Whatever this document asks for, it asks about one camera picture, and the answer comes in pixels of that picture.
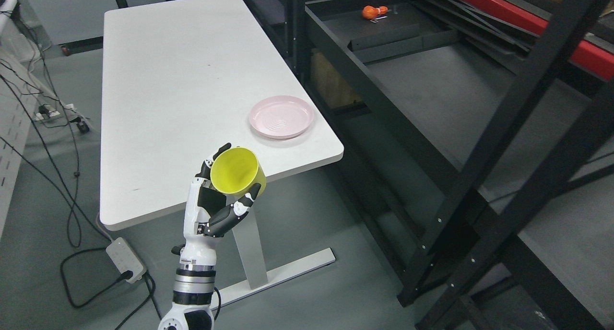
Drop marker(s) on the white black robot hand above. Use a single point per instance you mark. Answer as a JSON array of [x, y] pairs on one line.
[[210, 215]]

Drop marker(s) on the yellow plastic cup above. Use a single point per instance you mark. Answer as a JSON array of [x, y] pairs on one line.
[[236, 170]]

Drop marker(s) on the white robot forearm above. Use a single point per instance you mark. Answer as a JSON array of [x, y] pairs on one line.
[[192, 296]]

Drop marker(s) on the orange toy on shelf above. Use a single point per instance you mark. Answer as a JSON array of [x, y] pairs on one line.
[[373, 12]]

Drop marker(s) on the black metal shelf rack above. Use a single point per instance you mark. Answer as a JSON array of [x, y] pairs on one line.
[[478, 155]]

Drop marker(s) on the white power strip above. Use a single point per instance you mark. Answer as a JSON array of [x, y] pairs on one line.
[[126, 261]]

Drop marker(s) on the pink plastic plate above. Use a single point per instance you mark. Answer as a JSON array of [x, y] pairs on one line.
[[281, 117]]

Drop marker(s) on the white rectangular table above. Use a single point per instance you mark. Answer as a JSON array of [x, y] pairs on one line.
[[179, 80]]

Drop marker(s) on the red metal beam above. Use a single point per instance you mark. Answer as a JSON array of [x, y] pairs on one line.
[[587, 55]]

